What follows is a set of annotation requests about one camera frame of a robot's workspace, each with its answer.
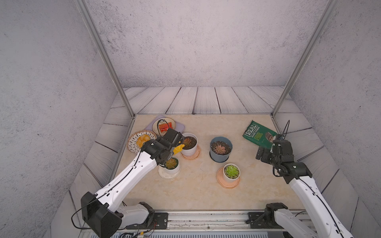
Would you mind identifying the blue-grey pot pink succulent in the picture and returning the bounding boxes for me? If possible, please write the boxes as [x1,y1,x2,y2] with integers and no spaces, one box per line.
[209,136,233,163]

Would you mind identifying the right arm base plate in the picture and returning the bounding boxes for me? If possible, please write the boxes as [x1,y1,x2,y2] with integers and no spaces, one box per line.
[245,212,283,229]

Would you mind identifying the beige plate with leaf pattern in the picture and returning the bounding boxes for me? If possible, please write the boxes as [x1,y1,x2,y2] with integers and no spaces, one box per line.
[152,118,176,136]

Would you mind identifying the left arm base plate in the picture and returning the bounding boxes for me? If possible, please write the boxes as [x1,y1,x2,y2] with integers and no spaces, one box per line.
[125,212,168,230]

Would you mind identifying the green chips bag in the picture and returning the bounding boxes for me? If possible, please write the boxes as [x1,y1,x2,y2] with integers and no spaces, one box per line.
[243,121,278,149]

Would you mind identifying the left frame post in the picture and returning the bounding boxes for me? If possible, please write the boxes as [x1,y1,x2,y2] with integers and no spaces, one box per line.
[74,0,136,118]

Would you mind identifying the white pot dark succulent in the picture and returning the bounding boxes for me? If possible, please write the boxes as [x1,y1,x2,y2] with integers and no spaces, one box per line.
[181,133,198,157]

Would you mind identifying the yellow watering can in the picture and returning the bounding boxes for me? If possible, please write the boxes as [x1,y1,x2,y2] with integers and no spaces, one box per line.
[173,144,185,155]

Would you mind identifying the yellow dumplings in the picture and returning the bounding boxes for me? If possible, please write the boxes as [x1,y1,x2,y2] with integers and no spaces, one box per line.
[136,134,151,148]

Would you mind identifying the aluminium rail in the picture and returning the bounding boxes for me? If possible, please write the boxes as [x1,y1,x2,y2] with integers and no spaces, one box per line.
[112,210,291,238]

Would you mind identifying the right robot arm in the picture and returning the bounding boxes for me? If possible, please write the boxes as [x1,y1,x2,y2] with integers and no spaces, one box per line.
[256,135,352,238]

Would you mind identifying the small white pot yellow-green succulent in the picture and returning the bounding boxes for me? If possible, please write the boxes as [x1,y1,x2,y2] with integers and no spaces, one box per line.
[164,157,181,175]

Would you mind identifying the white black striped plate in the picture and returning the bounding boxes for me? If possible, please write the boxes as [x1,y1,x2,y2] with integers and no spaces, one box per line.
[126,130,157,154]

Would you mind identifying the white saucer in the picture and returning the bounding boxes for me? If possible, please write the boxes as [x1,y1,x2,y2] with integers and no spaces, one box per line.
[158,165,181,179]

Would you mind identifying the cork coaster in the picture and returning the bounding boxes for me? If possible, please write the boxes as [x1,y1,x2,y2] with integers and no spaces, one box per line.
[182,145,201,161]

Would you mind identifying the small white pot green succulent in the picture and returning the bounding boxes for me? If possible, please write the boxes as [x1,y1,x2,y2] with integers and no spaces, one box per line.
[223,164,241,183]

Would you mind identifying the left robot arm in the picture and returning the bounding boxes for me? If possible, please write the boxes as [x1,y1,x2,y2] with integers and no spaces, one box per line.
[79,129,185,238]

